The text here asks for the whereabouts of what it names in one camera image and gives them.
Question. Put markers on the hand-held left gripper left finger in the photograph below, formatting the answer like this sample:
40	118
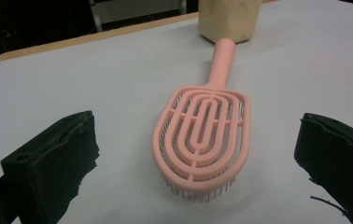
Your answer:
50	161

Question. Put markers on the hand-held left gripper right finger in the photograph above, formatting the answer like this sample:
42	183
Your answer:
339	155

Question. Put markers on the pink vented hairbrush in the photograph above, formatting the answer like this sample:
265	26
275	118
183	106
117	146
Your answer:
223	62

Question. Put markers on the white table cover sheet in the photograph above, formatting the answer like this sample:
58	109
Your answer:
72	77

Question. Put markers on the beige square cup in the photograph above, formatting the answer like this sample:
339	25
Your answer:
229	18

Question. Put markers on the grey metal stand frame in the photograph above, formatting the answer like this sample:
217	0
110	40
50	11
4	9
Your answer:
134	9

